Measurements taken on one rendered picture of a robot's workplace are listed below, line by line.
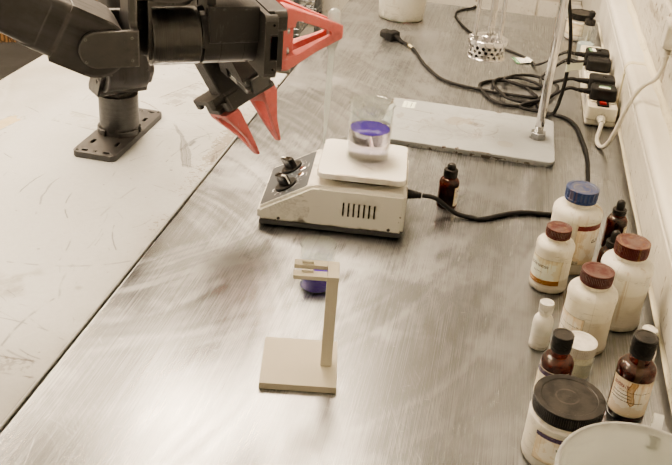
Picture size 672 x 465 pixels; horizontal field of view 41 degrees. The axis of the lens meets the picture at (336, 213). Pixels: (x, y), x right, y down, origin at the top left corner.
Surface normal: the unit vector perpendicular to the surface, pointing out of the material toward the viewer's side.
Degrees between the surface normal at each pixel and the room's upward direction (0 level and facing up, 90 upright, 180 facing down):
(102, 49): 90
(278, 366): 0
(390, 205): 90
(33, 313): 0
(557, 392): 0
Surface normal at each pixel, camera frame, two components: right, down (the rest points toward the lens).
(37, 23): 0.12, 0.42
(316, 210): -0.10, 0.47
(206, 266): 0.07, -0.88
